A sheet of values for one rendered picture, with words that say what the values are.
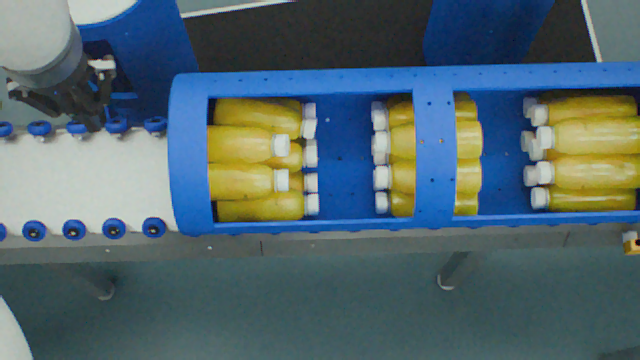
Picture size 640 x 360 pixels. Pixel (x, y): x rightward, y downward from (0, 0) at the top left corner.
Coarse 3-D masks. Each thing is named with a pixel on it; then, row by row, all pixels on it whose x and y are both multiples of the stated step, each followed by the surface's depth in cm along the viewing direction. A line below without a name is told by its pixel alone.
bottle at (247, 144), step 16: (208, 128) 162; (224, 128) 162; (240, 128) 161; (256, 128) 161; (208, 144) 161; (224, 144) 161; (240, 144) 160; (256, 144) 160; (272, 144) 160; (208, 160) 163; (224, 160) 162; (240, 160) 162; (256, 160) 161
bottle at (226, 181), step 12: (216, 168) 163; (228, 168) 163; (240, 168) 163; (252, 168) 163; (264, 168) 163; (216, 180) 162; (228, 180) 162; (240, 180) 162; (252, 180) 162; (264, 180) 162; (276, 180) 163; (216, 192) 162; (228, 192) 162; (240, 192) 162; (252, 192) 162; (264, 192) 163; (276, 192) 165
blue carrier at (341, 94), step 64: (512, 64) 164; (576, 64) 163; (192, 128) 153; (320, 128) 179; (448, 128) 153; (512, 128) 180; (192, 192) 154; (320, 192) 178; (384, 192) 178; (448, 192) 155; (512, 192) 177
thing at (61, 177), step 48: (0, 144) 184; (48, 144) 184; (96, 144) 184; (144, 144) 184; (0, 192) 182; (48, 192) 182; (96, 192) 182; (144, 192) 182; (288, 240) 183; (336, 240) 183; (384, 240) 184; (432, 240) 184; (480, 240) 185; (528, 240) 185; (576, 240) 186
